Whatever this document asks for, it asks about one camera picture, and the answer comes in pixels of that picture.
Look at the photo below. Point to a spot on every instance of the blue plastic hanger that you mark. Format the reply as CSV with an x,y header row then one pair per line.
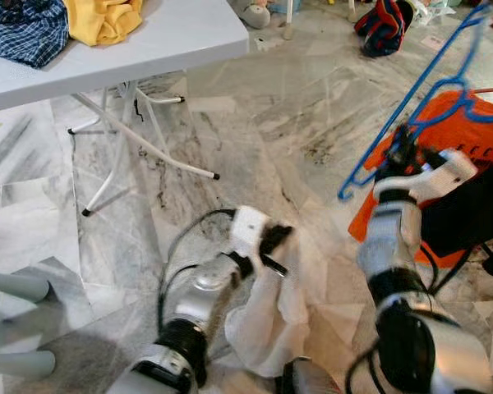
x,y
367,160

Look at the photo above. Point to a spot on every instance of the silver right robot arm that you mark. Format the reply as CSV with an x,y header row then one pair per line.
x,y
390,238

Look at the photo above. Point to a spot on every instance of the orange t-shirt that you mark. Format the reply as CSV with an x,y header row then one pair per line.
x,y
456,135

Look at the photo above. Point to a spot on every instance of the dark navy shirt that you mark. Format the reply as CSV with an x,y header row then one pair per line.
x,y
476,213

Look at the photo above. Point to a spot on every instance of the pink paper slip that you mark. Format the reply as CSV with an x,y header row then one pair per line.
x,y
432,42

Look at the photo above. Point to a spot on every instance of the grey right robot leg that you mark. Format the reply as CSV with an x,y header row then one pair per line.
x,y
312,379

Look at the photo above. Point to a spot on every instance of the red and blue bag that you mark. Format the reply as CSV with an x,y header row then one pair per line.
x,y
382,29

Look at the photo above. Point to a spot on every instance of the white printed plastic bag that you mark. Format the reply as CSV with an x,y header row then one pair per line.
x,y
427,10

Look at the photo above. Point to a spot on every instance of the grey plush toy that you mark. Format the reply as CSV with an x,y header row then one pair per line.
x,y
251,12

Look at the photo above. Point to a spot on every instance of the white plastic folding table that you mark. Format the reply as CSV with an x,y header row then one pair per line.
x,y
172,41

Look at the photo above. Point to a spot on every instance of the yellow shirt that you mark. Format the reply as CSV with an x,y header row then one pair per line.
x,y
103,20

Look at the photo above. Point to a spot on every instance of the blue plaid shirt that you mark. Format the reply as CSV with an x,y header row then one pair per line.
x,y
25,33

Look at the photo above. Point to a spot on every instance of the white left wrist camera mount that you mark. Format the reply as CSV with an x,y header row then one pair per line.
x,y
248,230

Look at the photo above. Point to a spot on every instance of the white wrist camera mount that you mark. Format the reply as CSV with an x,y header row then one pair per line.
x,y
444,176
248,230

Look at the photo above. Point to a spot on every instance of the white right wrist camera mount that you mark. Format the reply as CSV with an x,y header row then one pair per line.
x,y
444,176

